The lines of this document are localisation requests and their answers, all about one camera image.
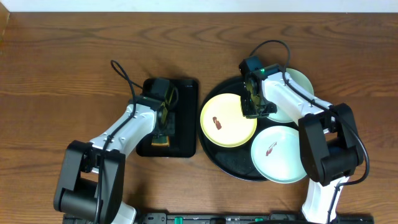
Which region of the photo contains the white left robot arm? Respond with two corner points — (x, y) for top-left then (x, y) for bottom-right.
(53, 90), (179, 223)

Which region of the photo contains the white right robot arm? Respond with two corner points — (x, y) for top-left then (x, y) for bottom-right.
(239, 57), (370, 223)

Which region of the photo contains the light green plate front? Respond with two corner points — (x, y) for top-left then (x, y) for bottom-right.
(251, 126), (307, 184)

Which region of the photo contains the black rectangular tray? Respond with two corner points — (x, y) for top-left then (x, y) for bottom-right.
(136, 79), (198, 158)

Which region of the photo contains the light green plate rear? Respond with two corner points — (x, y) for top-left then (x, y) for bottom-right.
(268, 68), (314, 124)

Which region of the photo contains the green yellow sponge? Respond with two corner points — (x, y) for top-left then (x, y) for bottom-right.
(151, 135), (170, 147)

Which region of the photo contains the black round tray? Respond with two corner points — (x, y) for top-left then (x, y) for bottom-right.
(198, 77), (298, 182)

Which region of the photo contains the light green plate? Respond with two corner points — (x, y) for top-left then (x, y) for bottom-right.
(268, 68), (314, 124)
(251, 126), (307, 184)

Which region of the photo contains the yellow plate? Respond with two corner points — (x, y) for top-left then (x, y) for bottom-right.
(200, 93), (257, 148)

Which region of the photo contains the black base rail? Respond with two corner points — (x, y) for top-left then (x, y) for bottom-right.
(62, 213), (375, 224)

